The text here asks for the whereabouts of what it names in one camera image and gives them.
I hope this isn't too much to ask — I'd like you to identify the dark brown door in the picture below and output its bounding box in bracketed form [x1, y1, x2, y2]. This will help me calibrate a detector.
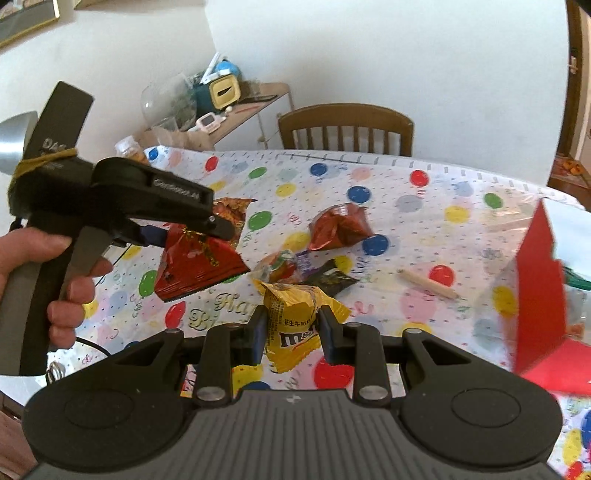
[554, 0, 591, 158]

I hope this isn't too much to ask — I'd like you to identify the black cable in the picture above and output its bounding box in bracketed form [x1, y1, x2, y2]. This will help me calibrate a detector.
[46, 336, 114, 385]

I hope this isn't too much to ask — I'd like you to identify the silver lamp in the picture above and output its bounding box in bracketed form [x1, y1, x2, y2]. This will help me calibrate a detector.
[0, 111, 39, 176]

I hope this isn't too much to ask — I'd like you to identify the wooden stick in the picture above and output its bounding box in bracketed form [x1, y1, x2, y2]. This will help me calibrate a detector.
[398, 269, 459, 300]

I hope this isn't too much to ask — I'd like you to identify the large glass jar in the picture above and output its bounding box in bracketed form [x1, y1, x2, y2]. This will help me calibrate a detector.
[141, 76, 199, 128]

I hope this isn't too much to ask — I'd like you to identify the wooden top side cabinet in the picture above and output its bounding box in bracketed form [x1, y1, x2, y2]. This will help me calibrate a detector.
[134, 83, 294, 151]

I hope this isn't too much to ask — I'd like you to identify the wooden chair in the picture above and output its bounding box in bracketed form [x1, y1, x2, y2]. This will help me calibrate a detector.
[278, 104, 414, 158]

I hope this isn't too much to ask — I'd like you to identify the white tube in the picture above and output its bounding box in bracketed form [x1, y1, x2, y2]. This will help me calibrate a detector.
[203, 52, 223, 82]

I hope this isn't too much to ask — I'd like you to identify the red gold snack packet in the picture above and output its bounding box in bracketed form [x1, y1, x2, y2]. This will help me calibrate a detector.
[154, 223, 251, 304]

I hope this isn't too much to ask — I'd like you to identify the person's left hand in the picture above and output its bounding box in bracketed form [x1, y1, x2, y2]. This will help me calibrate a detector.
[0, 228, 114, 348]

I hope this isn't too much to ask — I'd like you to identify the brown red snack packet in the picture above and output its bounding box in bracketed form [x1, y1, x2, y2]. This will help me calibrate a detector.
[308, 203, 376, 253]

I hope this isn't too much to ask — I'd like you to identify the orange drink bottle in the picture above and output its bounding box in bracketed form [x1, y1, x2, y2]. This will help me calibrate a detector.
[115, 140, 151, 166]

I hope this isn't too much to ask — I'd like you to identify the balloon print tablecloth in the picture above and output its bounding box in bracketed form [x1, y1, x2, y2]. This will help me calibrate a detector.
[44, 147, 591, 480]

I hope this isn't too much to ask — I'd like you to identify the wall poster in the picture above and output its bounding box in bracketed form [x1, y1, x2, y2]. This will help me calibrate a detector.
[0, 0, 61, 49]

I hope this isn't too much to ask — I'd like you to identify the yellow candy packet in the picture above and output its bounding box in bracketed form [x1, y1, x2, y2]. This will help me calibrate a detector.
[255, 281, 352, 374]

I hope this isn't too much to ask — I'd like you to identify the red cardboard box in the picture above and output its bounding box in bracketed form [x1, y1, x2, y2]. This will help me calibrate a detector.
[513, 198, 591, 398]

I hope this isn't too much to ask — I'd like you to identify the teal yellow tissue box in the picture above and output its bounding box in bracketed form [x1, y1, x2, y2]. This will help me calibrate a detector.
[194, 75, 243, 114]

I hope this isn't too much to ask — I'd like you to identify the clear colourful candy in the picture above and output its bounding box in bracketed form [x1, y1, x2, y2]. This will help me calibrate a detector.
[253, 249, 298, 283]

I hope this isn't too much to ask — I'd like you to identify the white timer gadget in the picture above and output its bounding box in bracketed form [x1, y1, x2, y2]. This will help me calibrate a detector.
[194, 113, 227, 135]

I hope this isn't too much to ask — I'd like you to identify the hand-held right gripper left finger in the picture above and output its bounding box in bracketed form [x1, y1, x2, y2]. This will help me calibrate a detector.
[99, 305, 269, 406]

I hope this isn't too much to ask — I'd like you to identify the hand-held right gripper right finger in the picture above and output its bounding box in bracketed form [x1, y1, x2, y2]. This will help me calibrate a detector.
[318, 305, 485, 406]

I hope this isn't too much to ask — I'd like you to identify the orange patterned snack packet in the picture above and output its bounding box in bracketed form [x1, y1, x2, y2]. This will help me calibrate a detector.
[213, 198, 257, 247]

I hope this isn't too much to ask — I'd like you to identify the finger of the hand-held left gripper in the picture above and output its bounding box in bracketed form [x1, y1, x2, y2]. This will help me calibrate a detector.
[135, 225, 170, 248]
[129, 213, 235, 241]

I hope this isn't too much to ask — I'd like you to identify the dark snack packet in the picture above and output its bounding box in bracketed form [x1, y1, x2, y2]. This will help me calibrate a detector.
[305, 260, 360, 295]

